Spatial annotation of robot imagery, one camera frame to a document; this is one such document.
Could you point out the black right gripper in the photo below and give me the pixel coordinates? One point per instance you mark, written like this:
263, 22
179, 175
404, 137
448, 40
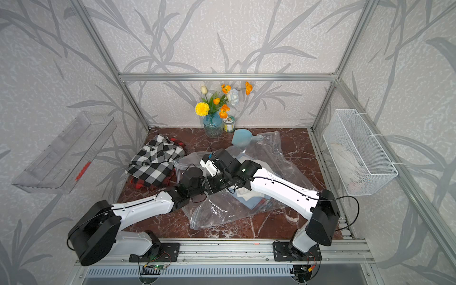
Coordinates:
211, 189

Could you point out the clear plastic vacuum bag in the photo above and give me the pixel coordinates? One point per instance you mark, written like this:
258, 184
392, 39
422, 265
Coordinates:
223, 207

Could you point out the grey white plaid shirt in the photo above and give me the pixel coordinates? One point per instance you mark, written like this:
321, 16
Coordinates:
155, 160

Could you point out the red black plaid shirt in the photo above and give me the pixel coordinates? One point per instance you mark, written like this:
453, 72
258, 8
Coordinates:
142, 183

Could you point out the white garment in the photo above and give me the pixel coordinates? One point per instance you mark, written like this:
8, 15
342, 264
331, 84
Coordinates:
246, 194

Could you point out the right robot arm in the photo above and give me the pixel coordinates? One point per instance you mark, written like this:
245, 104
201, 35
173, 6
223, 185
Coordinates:
318, 208

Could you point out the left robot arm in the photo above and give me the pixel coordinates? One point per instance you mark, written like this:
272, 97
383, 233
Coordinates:
100, 232

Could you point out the light blue folded garment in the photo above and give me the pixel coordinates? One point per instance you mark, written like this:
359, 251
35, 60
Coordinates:
252, 203

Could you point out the light blue plastic scoop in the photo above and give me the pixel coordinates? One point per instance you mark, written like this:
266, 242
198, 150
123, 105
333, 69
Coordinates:
243, 137

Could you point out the small white lidded jar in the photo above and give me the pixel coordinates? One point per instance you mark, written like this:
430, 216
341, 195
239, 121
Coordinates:
229, 124

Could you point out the blue glass flower vase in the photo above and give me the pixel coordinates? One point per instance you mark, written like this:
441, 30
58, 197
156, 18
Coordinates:
213, 125

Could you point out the artificial flower bouquet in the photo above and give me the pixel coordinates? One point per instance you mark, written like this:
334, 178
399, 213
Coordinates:
219, 103

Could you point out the white cloth in basket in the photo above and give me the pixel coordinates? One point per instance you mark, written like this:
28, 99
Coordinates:
349, 168

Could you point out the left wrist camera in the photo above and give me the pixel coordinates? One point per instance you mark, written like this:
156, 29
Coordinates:
193, 178

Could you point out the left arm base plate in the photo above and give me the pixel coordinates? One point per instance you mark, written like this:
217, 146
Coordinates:
164, 252

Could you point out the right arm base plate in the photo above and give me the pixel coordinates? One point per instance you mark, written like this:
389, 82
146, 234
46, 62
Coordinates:
284, 251

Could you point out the clear acrylic wall shelf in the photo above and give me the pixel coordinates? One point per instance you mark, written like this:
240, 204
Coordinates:
63, 163

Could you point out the white wire wall basket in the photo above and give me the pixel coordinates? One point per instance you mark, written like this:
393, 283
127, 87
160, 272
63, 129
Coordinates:
348, 128

